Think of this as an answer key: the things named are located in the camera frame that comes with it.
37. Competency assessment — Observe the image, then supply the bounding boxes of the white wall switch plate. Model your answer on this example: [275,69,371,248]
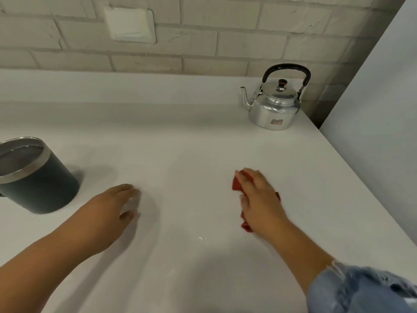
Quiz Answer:
[104,6,157,44]

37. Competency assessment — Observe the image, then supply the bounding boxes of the person's left forearm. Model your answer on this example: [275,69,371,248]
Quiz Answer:
[0,221,95,313]

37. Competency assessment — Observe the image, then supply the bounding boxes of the person's right hand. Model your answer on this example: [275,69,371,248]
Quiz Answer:
[235,168,293,240]

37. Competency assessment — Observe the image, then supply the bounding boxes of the dark grey metal mug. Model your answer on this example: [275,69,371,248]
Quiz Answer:
[0,137,81,215]

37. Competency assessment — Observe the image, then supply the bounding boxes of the silver metal kettle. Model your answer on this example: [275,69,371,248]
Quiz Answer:
[240,64,311,131]

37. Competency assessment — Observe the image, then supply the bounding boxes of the person's left hand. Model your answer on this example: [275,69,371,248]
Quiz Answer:
[69,184,141,257]

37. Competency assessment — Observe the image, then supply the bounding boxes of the red cleaning cloth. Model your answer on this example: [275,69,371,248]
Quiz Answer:
[232,169,281,232]

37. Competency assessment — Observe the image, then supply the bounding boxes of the person's right forearm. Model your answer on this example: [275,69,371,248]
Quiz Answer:
[261,221,336,295]

